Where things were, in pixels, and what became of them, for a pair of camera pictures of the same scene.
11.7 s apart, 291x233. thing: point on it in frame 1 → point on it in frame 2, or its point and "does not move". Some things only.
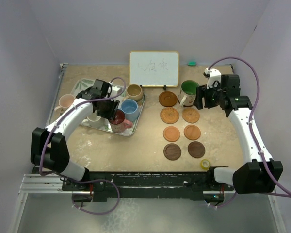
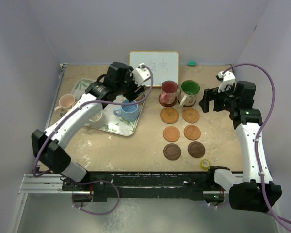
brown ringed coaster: x=167 y=99 does not move
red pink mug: x=119 y=124 → x=167 y=97
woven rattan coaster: x=169 y=115 does not move
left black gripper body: x=108 y=108 → x=130 y=90
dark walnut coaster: x=196 y=149 does not move
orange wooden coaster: x=192 y=132 does not move
